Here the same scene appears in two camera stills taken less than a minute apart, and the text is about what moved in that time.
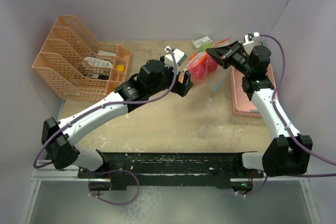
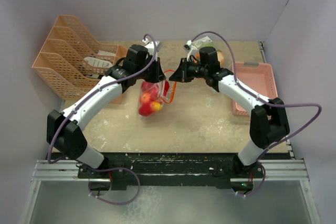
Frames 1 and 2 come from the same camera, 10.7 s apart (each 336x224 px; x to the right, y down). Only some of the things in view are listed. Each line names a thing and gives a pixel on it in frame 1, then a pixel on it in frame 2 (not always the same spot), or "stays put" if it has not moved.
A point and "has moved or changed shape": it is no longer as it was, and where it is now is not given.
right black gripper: (223, 54) -> (181, 75)
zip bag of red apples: (201, 65) has moved or changed shape
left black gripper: (181, 88) -> (158, 75)
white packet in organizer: (99, 62) stays put
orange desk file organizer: (75, 67) stays put
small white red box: (203, 43) stays put
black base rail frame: (234, 170) stays put
